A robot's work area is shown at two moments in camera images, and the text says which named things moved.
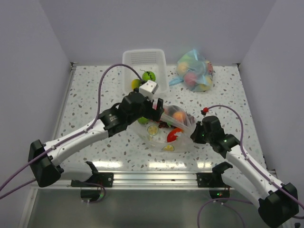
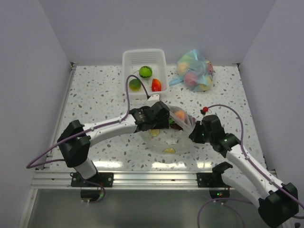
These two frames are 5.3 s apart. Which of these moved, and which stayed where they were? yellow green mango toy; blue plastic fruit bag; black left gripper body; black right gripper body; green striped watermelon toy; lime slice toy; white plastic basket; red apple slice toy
Moved: red apple slice toy; black left gripper body; green striped watermelon toy
Stayed: white plastic basket; black right gripper body; lime slice toy; yellow green mango toy; blue plastic fruit bag
